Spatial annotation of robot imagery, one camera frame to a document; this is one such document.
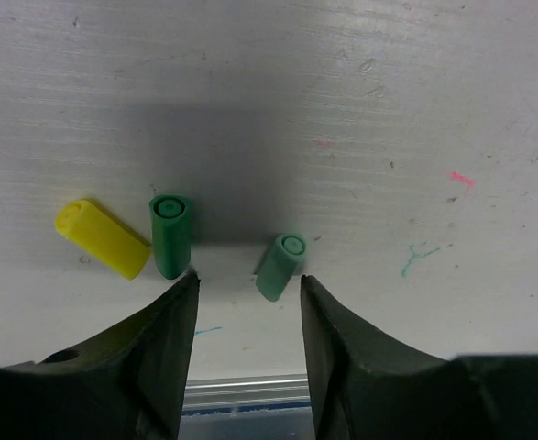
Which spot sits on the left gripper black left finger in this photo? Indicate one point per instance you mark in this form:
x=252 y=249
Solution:
x=127 y=382

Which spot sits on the dark green pen cap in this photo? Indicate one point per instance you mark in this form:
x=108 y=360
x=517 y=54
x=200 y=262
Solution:
x=171 y=234

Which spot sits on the small yellow pen cap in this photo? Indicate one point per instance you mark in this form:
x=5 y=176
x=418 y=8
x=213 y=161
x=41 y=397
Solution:
x=102 y=235

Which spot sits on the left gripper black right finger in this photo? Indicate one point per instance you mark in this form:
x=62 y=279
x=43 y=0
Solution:
x=365 y=384

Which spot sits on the mint pen cap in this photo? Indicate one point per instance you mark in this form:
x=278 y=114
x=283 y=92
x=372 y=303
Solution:
x=280 y=262

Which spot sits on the aluminium front rail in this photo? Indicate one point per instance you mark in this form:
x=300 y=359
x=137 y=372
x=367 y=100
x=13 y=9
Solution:
x=239 y=395

